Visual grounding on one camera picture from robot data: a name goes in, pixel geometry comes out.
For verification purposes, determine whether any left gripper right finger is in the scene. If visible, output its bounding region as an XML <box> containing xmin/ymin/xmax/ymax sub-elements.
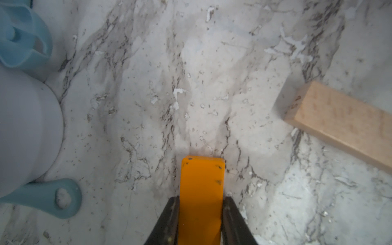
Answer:
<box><xmin>222</xmin><ymin>197</ymin><xmax>258</xmax><ymax>245</ymax></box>

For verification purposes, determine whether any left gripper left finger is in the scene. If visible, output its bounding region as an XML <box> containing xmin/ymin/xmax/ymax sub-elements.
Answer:
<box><xmin>145</xmin><ymin>196</ymin><xmax>180</xmax><ymax>245</ymax></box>

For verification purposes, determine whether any orange block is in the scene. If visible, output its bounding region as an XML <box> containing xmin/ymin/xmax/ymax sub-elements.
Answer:
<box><xmin>178</xmin><ymin>156</ymin><xmax>225</xmax><ymax>245</ymax></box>

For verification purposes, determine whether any natural wood block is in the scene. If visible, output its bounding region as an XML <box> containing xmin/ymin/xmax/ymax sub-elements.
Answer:
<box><xmin>284</xmin><ymin>81</ymin><xmax>392</xmax><ymax>173</ymax></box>

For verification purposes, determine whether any white flower pot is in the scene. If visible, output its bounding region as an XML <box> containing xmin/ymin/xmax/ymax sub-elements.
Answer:
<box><xmin>1</xmin><ymin>65</ymin><xmax>64</xmax><ymax>197</ymax></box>

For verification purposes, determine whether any light blue dustpan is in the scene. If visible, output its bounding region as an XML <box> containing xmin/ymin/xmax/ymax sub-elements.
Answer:
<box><xmin>1</xmin><ymin>1</ymin><xmax>53</xmax><ymax>70</ymax></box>

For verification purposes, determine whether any teal small brush handle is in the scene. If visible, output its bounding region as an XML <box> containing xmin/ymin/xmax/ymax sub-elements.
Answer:
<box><xmin>1</xmin><ymin>179</ymin><xmax>82</xmax><ymax>219</ymax></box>

